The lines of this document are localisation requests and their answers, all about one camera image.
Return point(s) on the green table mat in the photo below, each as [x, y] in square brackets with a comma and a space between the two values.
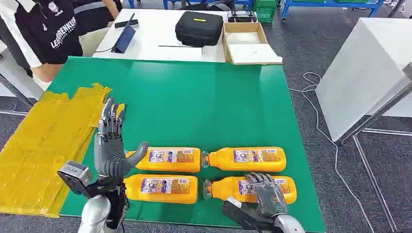
[199, 106]

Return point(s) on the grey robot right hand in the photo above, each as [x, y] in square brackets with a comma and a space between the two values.
[268, 196]

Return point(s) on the blue metal cart frame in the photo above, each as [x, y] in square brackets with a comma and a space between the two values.
[331, 4]

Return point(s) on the black bag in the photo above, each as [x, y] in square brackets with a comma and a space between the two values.
[209, 5]

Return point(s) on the white flat board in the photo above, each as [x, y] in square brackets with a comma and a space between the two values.
[254, 53]

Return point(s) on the yellow plastic sheet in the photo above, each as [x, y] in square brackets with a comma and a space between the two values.
[42, 144]

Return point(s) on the orange drink bottle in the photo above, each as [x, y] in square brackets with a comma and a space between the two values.
[193, 165]
[135, 189]
[225, 160]
[225, 190]

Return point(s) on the open cardboard box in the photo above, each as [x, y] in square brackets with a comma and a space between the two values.
[244, 27]

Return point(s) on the white foam sheet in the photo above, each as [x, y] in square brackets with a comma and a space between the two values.
[243, 38]

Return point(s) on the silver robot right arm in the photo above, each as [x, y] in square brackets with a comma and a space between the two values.
[289, 225]

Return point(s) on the black phone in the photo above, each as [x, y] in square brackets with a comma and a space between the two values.
[126, 23]

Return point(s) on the person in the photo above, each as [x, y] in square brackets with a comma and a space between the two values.
[93, 19]
[48, 29]

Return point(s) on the black carrying case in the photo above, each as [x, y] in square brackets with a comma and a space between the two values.
[199, 30]

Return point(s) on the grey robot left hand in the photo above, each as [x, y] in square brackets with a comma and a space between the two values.
[109, 151]

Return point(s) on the dark blue tablet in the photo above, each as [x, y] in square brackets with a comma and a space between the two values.
[125, 38]

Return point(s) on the white box-shaped table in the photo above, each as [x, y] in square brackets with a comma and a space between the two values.
[357, 74]

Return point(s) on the grey metal table leg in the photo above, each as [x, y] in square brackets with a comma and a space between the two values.
[16, 91]

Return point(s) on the silver metal table frame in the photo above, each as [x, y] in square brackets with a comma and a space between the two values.
[373, 180]

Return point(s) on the green plastic crate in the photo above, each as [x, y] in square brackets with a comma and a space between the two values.
[265, 13]

